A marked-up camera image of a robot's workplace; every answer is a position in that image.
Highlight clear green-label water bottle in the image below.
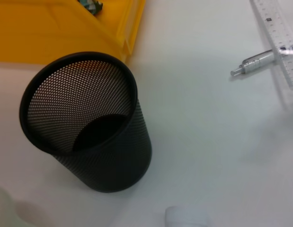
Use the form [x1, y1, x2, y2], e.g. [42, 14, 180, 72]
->
[165, 205, 215, 227]

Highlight green plastic wrapper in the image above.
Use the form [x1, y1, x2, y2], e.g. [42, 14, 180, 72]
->
[77, 0, 104, 16]

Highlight black mesh pen holder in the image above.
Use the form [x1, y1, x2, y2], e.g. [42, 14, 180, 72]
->
[19, 51, 153, 193]

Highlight silver clear pen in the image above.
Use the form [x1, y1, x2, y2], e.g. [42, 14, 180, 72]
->
[230, 44, 293, 77]

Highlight transparent plastic ruler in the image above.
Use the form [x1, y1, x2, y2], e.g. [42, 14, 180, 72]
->
[250, 0, 293, 90]

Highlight yellow plastic bin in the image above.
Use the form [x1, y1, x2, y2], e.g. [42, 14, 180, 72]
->
[0, 0, 147, 66]

